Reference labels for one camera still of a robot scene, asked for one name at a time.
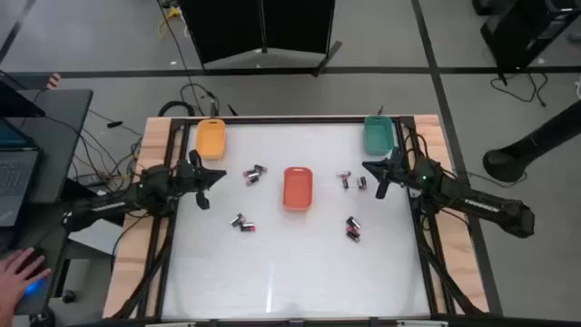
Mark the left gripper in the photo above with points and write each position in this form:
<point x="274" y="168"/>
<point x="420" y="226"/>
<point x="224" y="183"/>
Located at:
<point x="187" y="172"/>

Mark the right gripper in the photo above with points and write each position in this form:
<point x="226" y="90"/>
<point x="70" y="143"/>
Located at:
<point x="399" y="170"/>

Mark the black battery red end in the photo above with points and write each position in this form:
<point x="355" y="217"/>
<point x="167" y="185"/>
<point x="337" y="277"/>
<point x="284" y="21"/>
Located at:
<point x="237" y="220"/>
<point x="345" y="182"/>
<point x="247" y="227"/>
<point x="351" y="230"/>

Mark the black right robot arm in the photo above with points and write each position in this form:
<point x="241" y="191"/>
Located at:
<point x="481" y="204"/>

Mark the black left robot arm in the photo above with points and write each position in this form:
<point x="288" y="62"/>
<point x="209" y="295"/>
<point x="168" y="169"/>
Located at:
<point x="109" y="206"/>

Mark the teal plastic bin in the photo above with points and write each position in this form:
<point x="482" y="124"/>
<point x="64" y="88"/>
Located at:
<point x="379" y="136"/>

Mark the yellow plastic bin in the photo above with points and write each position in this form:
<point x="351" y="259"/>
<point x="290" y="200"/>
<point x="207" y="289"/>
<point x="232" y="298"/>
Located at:
<point x="211" y="141"/>

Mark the red-orange plastic bin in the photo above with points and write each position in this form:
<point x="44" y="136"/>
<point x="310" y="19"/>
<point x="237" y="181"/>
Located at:
<point x="297" y="191"/>

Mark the small black connector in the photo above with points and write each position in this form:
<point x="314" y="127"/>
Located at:
<point x="114" y="123"/>

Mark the grey power strip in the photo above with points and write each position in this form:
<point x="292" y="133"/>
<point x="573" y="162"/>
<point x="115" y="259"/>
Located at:
<point x="93" y="180"/>

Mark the grey flat box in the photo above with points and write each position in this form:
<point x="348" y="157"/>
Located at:
<point x="95" y="238"/>

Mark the black flat panel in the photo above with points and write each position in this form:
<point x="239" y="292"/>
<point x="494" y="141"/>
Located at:
<point x="77" y="190"/>

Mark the black folding partition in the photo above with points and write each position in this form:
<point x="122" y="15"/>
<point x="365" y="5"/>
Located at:
<point x="227" y="27"/>

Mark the black desk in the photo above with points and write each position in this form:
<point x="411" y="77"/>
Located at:
<point x="63" y="136"/>

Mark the black stand pole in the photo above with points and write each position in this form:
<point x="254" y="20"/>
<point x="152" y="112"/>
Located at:
<point x="544" y="136"/>

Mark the red white striped object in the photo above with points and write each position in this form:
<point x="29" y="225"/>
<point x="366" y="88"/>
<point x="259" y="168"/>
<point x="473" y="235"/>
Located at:
<point x="53" y="81"/>

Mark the black round knob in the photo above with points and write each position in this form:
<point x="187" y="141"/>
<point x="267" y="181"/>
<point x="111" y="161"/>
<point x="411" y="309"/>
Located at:
<point x="68" y="296"/>

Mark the grey laptop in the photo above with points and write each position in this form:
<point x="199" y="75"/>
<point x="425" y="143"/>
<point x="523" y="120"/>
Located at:
<point x="18" y="181"/>

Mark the black equipment cabinet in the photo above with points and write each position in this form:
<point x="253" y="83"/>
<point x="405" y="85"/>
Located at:
<point x="522" y="27"/>

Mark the black monitor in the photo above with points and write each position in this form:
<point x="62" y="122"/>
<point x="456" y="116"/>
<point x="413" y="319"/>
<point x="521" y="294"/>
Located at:
<point x="13" y="104"/>

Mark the person's hand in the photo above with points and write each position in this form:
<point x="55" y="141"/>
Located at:
<point x="13" y="281"/>

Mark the black aluminium table frame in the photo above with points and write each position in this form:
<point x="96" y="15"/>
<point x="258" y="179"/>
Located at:
<point x="290" y="120"/>

